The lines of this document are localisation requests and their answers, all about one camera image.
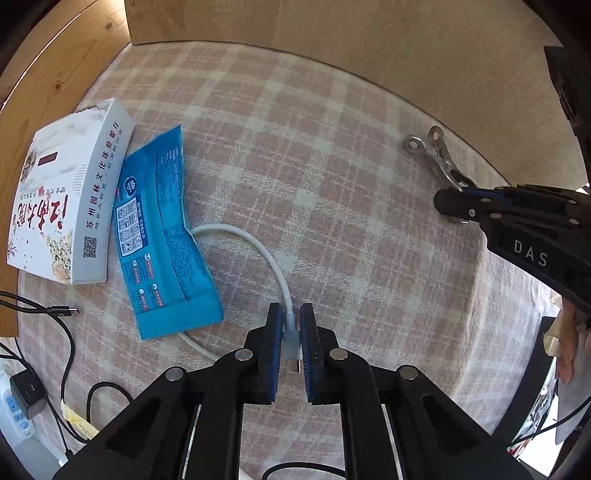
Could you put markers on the yellow label strip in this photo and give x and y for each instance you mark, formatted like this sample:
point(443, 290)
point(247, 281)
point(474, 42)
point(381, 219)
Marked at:
point(78, 422)

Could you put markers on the blue packet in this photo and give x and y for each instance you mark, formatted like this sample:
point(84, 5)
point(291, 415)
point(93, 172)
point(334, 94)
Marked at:
point(157, 240)

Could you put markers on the black charger plug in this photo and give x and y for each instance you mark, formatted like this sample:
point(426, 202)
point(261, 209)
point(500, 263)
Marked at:
point(27, 392)

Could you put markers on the small metal clip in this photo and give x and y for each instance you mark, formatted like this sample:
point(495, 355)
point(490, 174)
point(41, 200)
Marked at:
point(436, 157)

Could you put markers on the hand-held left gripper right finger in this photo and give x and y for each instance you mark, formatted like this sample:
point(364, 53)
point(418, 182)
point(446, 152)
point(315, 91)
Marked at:
point(308, 350)

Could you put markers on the white printed box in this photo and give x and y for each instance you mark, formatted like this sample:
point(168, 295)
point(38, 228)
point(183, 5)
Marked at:
point(51, 194)

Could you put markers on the white power strip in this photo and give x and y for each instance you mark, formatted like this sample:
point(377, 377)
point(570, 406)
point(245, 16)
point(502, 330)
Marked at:
point(14, 420)

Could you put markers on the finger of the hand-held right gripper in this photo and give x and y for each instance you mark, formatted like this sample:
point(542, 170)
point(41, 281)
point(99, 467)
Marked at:
point(461, 205)
point(545, 196)

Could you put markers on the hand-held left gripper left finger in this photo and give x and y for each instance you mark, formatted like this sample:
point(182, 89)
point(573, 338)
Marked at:
point(274, 350)

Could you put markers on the pink plaid tablecloth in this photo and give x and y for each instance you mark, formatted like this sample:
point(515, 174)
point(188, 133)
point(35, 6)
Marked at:
point(346, 184)

